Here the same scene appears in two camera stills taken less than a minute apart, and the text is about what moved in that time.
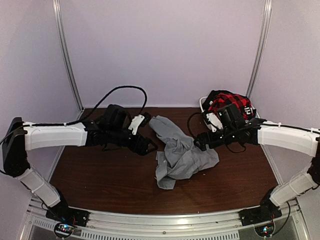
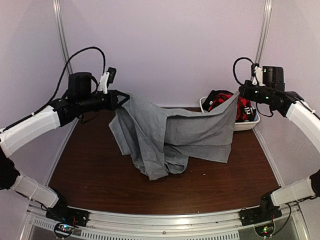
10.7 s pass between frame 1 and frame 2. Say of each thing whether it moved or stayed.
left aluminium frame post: stayed
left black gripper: moved
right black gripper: moved
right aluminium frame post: stayed
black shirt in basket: stayed
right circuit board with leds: stayed
